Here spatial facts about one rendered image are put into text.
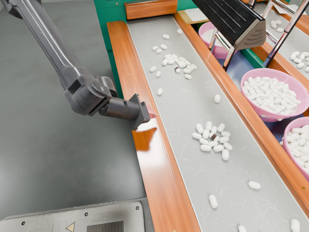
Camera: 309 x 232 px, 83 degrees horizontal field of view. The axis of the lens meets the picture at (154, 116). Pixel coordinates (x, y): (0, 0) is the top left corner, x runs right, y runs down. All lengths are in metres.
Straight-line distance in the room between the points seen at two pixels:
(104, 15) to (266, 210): 1.16
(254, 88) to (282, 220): 0.51
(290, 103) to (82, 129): 1.42
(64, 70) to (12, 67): 2.12
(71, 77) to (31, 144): 1.34
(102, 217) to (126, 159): 0.64
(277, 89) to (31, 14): 0.93
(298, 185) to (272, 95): 0.37
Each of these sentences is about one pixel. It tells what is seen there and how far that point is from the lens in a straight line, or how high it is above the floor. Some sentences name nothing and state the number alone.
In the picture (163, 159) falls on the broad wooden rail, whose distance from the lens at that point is 0.58.
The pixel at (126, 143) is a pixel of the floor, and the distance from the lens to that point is 1.47.
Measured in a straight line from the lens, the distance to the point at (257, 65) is 1.10.
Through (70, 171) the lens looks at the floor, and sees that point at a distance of 1.50.
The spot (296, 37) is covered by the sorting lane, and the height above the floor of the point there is 0.74.
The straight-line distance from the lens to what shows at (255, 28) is 0.50.
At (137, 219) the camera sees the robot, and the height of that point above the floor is 0.47.
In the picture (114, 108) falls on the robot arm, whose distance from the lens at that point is 0.47.
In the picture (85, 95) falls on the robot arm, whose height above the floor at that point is 1.01.
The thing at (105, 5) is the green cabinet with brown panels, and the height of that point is 0.85.
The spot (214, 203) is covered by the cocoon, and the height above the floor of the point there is 0.76.
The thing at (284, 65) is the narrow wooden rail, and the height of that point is 0.77.
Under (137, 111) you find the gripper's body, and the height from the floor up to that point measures 0.89.
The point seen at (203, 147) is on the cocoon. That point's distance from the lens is 0.62.
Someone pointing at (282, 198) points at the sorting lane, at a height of 0.74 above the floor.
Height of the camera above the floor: 1.31
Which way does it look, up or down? 55 degrees down
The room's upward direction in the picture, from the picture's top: straight up
